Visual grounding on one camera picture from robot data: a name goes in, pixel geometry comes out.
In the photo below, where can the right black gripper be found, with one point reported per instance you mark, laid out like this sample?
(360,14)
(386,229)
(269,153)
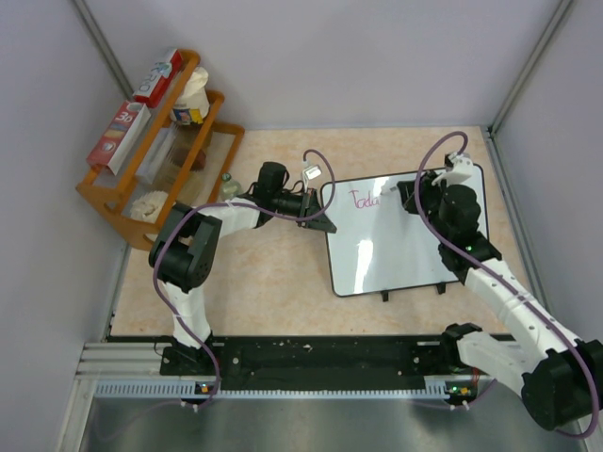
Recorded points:
(409,196)

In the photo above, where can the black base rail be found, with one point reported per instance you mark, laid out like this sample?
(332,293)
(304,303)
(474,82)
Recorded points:
(314,363)

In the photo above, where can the white cup upper shelf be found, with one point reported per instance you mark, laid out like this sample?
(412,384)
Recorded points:
(192,105)

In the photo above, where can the red white toothpaste box lower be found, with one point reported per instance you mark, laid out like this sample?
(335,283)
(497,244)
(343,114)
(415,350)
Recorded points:
(119,138)

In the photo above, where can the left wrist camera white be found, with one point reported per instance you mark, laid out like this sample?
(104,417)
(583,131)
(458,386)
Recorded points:
(310,172)

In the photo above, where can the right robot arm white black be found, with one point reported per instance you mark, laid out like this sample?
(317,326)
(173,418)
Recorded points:
(557,375)

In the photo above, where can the red white toothpaste box upper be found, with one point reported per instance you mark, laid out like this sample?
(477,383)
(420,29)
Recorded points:
(156,82)

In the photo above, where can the white cup shelf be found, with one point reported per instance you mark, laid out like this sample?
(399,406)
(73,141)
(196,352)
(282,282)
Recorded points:
(148,207)
(192,105)

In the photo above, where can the white whiteboard black frame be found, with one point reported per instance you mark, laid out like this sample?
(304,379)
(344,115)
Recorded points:
(378,246)

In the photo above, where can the brown box on shelf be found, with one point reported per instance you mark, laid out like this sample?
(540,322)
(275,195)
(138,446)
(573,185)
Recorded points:
(199,161)

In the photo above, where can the clear plastic bottle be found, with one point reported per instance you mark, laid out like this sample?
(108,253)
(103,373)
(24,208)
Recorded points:
(229,187)

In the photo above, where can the orange wooden shelf rack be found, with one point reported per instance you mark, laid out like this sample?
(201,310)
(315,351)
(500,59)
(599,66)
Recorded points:
(161,160)

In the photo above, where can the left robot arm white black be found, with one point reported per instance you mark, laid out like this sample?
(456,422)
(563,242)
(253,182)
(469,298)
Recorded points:
(183,254)

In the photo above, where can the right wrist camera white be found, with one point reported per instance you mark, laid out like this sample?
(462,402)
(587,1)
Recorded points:
(459,168)

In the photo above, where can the red white toothpaste box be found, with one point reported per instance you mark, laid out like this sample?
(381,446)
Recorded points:
(156,82)
(119,138)

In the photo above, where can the white cup lower shelf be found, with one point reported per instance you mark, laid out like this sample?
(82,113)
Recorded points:
(148,207)

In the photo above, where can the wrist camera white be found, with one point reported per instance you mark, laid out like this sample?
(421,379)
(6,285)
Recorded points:
(459,168)
(310,172)

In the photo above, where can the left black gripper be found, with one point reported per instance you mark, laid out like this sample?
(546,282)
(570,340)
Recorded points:
(310,204)

